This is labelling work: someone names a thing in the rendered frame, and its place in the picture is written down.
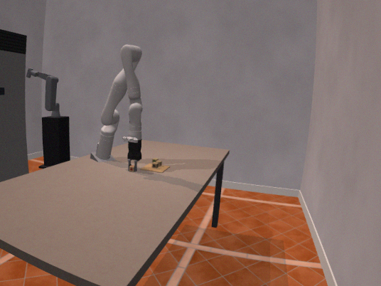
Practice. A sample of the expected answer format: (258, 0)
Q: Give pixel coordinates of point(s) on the tan flat mat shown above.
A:
(160, 169)

